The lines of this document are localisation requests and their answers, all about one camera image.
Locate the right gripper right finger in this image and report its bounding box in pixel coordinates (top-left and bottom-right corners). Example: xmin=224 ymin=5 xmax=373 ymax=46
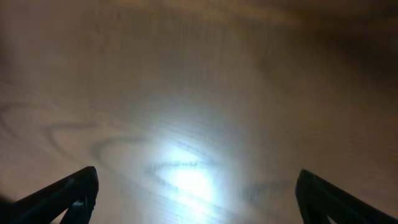
xmin=295 ymin=169 xmax=397 ymax=224

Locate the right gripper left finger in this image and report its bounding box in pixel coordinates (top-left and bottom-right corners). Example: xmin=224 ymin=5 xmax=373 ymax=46
xmin=1 ymin=166 xmax=99 ymax=224

